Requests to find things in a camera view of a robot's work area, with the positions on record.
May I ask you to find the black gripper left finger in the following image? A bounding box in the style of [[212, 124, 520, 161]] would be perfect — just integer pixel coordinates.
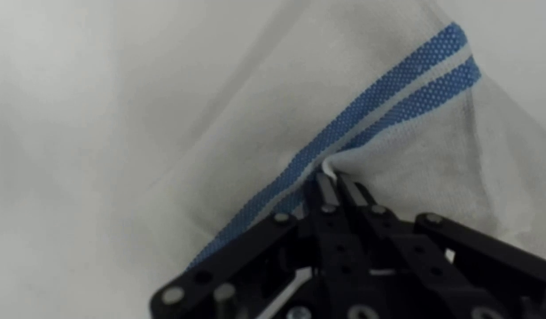
[[148, 170, 368, 319]]

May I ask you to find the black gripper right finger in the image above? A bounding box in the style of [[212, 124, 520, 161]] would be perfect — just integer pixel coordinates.
[[340, 172, 546, 319]]

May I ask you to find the white towel with blue stripes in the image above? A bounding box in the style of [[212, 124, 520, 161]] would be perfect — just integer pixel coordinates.
[[106, 0, 546, 297]]

